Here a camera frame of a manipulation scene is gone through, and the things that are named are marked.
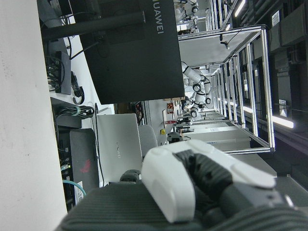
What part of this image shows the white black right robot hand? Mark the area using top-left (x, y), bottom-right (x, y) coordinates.
top-left (54, 139), bottom-right (308, 231)

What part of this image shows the silver Huawei laptop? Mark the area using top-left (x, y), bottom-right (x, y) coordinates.
top-left (96, 113), bottom-right (144, 188)

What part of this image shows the black computer with red logo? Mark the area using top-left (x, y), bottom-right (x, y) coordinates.
top-left (69, 128), bottom-right (101, 205)

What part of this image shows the white humanoid robot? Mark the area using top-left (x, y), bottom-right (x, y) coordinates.
top-left (181, 61), bottom-right (214, 119)
top-left (174, 0), bottom-right (200, 33)

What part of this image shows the black Huawei monitor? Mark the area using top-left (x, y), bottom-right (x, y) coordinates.
top-left (79, 0), bottom-right (186, 105)

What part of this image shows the dark grey docking hub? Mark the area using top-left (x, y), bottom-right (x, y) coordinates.
top-left (47, 51), bottom-right (73, 95)

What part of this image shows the black monitor stand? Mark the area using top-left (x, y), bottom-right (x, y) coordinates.
top-left (40, 0), bottom-right (147, 42)

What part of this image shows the ceiling light strip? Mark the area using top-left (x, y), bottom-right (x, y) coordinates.
top-left (234, 0), bottom-right (246, 17)

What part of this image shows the teal cable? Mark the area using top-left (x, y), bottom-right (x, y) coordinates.
top-left (62, 180), bottom-right (87, 198)

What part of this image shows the black cable bundle green tie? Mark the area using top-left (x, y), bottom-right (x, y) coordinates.
top-left (55, 105), bottom-right (95, 119)

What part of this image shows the aluminium frame cell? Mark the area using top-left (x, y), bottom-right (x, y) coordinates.
top-left (178, 24), bottom-right (276, 154)

